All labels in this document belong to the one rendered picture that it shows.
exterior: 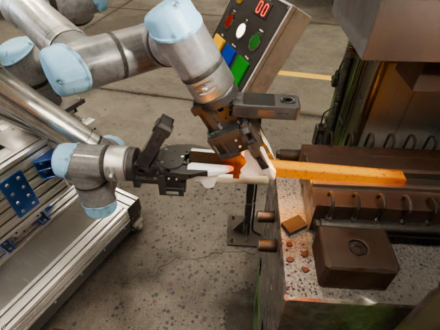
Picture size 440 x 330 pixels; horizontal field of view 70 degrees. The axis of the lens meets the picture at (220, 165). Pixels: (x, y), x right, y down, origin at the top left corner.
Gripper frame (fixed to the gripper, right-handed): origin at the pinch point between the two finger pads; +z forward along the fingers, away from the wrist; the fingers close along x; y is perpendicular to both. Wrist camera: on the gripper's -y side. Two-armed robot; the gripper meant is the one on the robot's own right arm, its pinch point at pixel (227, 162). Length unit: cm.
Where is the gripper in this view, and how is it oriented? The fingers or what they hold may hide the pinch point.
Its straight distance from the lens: 63.2
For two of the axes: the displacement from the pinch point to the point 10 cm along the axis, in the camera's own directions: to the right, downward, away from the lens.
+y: -0.2, 7.4, 6.7
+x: -0.7, 6.7, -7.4
